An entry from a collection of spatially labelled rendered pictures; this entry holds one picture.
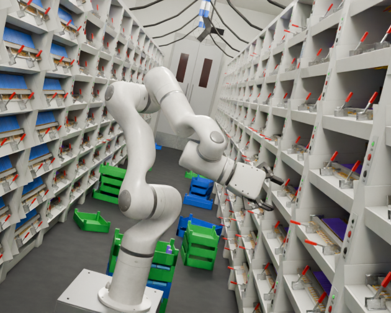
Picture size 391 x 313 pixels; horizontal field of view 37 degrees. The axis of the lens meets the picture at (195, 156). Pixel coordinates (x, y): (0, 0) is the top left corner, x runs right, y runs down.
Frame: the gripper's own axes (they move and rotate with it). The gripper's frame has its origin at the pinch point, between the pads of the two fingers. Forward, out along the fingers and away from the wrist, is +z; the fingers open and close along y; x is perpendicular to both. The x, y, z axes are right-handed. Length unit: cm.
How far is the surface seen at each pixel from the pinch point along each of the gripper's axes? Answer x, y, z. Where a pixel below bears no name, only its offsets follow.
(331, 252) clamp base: 8.2, 11.9, 19.8
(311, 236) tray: -12.4, 2.9, 18.9
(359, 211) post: 36.6, 8.7, 13.4
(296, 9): -113, -155, -3
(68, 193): -254, -31, -89
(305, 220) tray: -30.3, -7.8, 20.2
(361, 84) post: -7, -55, 16
